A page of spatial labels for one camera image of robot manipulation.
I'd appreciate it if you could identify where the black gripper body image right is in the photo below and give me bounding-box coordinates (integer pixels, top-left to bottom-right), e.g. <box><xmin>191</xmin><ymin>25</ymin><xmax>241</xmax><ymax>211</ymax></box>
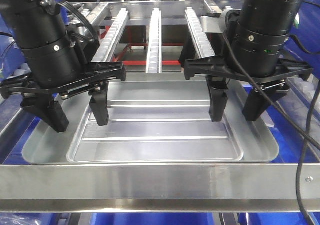
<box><xmin>184</xmin><ymin>56</ymin><xmax>313</xmax><ymax>87</ymax></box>

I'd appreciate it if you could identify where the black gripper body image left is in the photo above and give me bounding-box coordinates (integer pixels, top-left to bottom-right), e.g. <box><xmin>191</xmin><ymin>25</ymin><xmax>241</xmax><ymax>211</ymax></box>
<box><xmin>0</xmin><ymin>62</ymin><xmax>126</xmax><ymax>99</ymax></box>

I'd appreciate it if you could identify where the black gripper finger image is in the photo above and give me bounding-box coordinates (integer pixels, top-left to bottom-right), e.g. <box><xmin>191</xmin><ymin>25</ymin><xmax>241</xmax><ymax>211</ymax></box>
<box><xmin>20</xmin><ymin>94</ymin><xmax>69</xmax><ymax>133</ymax></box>
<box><xmin>88</xmin><ymin>81</ymin><xmax>110</xmax><ymax>126</ymax></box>
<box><xmin>206</xmin><ymin>76</ymin><xmax>228</xmax><ymax>122</ymax></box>
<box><xmin>242</xmin><ymin>84</ymin><xmax>290</xmax><ymax>122</ymax></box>

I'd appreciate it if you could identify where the small silver ribbed tray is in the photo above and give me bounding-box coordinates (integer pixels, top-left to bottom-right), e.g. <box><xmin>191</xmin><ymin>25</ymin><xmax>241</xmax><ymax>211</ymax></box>
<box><xmin>67</xmin><ymin>99</ymin><xmax>244</xmax><ymax>164</ymax></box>

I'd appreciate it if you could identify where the large silver tray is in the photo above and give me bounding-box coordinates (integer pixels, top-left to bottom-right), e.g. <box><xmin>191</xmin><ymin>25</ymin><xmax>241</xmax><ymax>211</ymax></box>
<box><xmin>21</xmin><ymin>73</ymin><xmax>280</xmax><ymax>165</ymax></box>

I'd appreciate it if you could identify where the blue bin under trays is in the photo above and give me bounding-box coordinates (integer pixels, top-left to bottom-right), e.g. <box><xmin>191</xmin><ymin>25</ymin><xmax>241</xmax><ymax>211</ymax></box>
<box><xmin>4</xmin><ymin>84</ymin><xmax>318</xmax><ymax>165</ymax></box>

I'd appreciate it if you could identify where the blue bin upper left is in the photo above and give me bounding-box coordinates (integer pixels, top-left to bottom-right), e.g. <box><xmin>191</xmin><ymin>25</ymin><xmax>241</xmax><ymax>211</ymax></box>
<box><xmin>0</xmin><ymin>0</ymin><xmax>69</xmax><ymax>82</ymax></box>

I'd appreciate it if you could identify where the blue bin upper right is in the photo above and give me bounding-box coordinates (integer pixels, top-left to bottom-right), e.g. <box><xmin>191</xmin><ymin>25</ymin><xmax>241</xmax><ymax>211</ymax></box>
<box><xmin>285</xmin><ymin>0</ymin><xmax>320</xmax><ymax>79</ymax></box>

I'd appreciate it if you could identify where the steel front rack bar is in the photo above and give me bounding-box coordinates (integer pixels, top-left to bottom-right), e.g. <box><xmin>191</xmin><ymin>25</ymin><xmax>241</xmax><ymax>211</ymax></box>
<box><xmin>0</xmin><ymin>162</ymin><xmax>320</xmax><ymax>213</ymax></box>

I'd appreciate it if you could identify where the right centre roller rail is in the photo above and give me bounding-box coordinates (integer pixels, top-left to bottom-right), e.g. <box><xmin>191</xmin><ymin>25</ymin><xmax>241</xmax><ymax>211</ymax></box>
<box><xmin>185</xmin><ymin>7</ymin><xmax>216</xmax><ymax>59</ymax></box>

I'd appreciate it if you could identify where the roller rail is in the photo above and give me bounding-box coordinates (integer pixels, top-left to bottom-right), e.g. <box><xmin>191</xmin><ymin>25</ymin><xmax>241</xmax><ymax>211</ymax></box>
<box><xmin>91</xmin><ymin>8</ymin><xmax>129</xmax><ymax>63</ymax></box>
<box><xmin>145</xmin><ymin>8</ymin><xmax>163</xmax><ymax>74</ymax></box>
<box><xmin>185</xmin><ymin>7</ymin><xmax>216</xmax><ymax>59</ymax></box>

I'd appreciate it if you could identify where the left centre roller rail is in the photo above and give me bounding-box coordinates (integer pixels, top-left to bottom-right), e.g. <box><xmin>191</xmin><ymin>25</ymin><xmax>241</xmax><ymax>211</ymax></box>
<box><xmin>91</xmin><ymin>8</ymin><xmax>129</xmax><ymax>63</ymax></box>

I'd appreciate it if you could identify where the black cable image right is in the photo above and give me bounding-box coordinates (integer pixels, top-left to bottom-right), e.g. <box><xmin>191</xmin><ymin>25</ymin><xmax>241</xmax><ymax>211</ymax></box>
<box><xmin>222</xmin><ymin>0</ymin><xmax>320</xmax><ymax>225</ymax></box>

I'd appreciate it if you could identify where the black cable image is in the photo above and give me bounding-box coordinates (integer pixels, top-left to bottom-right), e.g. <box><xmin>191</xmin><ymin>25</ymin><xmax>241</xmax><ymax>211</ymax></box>
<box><xmin>222</xmin><ymin>0</ymin><xmax>320</xmax><ymax>225</ymax></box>
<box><xmin>57</xmin><ymin>0</ymin><xmax>98</xmax><ymax>43</ymax></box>

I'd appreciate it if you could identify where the black cable image left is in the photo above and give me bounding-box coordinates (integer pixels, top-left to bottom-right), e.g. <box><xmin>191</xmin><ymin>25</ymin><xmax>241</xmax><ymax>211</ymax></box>
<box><xmin>57</xmin><ymin>0</ymin><xmax>98</xmax><ymax>43</ymax></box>

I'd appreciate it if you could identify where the middle roller rail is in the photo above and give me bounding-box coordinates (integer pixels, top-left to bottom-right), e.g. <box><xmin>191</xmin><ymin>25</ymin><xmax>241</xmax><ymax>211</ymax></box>
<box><xmin>145</xmin><ymin>8</ymin><xmax>163</xmax><ymax>74</ymax></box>

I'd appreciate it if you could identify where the red metal frame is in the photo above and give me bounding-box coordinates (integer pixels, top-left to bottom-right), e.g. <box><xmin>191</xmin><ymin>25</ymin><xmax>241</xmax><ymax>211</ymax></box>
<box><xmin>112</xmin><ymin>25</ymin><xmax>187</xmax><ymax>67</ymax></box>

